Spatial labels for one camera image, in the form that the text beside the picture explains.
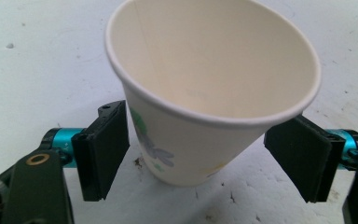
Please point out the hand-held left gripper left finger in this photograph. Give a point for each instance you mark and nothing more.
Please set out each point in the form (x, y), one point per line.
(101, 152)

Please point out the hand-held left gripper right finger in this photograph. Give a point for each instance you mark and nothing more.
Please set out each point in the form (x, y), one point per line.
(304, 155)

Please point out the white printed paper cup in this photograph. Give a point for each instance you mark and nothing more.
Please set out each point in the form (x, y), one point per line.
(211, 71)

